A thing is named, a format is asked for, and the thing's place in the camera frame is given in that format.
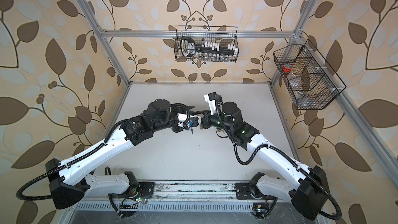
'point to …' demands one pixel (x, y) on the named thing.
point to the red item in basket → (286, 67)
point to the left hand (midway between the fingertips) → (193, 108)
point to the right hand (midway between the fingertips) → (193, 115)
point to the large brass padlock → (201, 127)
